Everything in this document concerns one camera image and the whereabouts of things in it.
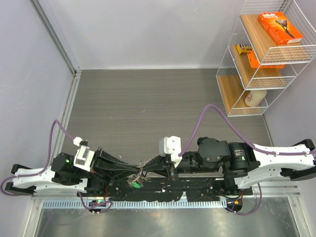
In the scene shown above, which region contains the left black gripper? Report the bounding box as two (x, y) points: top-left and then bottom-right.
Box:
(76, 146), (142, 186)

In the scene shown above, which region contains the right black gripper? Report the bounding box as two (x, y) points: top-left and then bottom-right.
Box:
(144, 151), (219, 179)

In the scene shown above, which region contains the metal disc with keyrings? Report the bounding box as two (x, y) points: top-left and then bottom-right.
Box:
(127, 161), (149, 188)

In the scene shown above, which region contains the key with green tag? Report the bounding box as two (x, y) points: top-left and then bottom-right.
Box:
(132, 183), (142, 189)

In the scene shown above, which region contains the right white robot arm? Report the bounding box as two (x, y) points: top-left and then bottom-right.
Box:
(141, 136), (316, 195)

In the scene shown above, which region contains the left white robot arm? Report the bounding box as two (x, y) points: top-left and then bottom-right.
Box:
(2, 146), (141, 197)

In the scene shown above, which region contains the cream bottle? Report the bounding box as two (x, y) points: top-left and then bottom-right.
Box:
(245, 90), (267, 107)

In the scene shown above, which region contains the orange snack pack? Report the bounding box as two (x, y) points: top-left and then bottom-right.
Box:
(247, 50), (286, 69)

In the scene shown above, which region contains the orange razor box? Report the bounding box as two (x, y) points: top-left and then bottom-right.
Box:
(258, 11), (304, 45)

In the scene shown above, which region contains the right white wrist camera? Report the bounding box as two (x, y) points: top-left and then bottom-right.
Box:
(159, 136), (182, 168)

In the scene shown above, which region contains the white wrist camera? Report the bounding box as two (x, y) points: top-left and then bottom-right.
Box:
(73, 136), (95, 172)
(159, 136), (182, 168)

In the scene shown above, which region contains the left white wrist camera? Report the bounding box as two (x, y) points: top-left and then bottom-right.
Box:
(73, 136), (95, 172)

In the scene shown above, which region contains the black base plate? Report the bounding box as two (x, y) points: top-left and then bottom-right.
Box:
(82, 177), (253, 202)

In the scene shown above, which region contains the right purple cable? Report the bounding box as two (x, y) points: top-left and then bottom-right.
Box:
(179, 104), (316, 216)

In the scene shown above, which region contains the white slotted cable duct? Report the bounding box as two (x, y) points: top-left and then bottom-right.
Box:
(42, 198), (227, 209)

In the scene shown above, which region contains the white wire shelf rack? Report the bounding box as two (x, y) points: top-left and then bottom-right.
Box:
(216, 0), (316, 117)

